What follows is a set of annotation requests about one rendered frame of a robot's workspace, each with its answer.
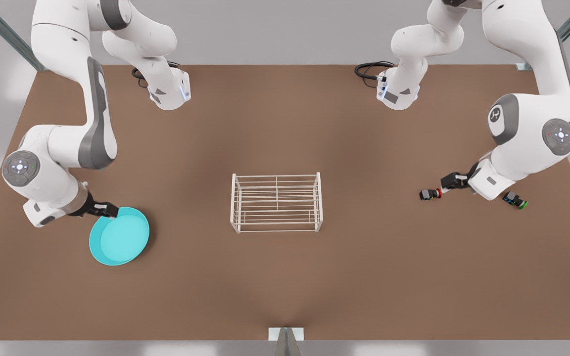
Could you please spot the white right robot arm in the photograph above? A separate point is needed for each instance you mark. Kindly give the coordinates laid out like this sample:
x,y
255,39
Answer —
x,y
67,143

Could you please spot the red button switch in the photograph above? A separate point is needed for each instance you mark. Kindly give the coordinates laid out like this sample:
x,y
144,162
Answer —
x,y
429,194

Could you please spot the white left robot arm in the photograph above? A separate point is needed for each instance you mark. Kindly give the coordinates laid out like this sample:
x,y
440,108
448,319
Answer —
x,y
532,123

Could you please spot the green button switch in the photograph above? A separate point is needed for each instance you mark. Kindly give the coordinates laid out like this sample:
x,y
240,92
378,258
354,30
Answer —
x,y
514,199

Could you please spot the silver frame post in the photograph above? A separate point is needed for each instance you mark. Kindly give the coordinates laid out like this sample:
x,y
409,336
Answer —
x,y
286,342
569,24
3,32

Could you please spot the turquoise plate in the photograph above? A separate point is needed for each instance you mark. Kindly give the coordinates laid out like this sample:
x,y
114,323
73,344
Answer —
x,y
119,236

